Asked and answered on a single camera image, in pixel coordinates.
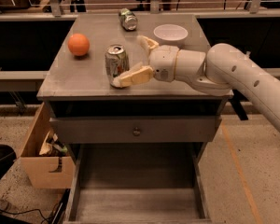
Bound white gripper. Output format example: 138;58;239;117
112;35;179;88

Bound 7up soda can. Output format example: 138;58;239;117
105;44;130;87

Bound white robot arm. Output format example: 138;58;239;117
113;35;280;132

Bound lying silver green can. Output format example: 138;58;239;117
119;8;138;31

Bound closed top drawer with knob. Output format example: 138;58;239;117
50;116;221;144

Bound grey wooden drawer cabinet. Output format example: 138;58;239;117
36;13;234;224

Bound open middle drawer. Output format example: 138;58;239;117
63;144;213;224

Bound white ceramic bowl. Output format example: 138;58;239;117
153;24;189;47

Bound orange ball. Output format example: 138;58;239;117
67;34;90;56

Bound cardboard box with junk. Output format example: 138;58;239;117
20;104;76;189

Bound black floor cable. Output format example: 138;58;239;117
0;203;62;224

